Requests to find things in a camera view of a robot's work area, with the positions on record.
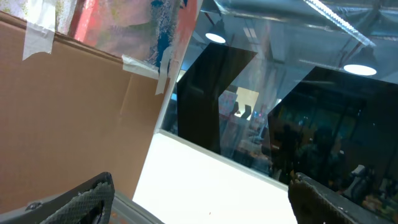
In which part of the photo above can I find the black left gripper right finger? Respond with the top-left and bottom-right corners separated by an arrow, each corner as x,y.
288,173 -> 390,224

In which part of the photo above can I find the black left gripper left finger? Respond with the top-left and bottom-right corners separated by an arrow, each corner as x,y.
1,172 -> 115,224

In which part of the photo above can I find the grey plastic basket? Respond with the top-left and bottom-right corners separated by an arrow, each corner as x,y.
109,191 -> 164,224

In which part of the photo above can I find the brown cardboard sheet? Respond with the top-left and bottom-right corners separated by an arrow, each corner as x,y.
1,13 -> 164,212

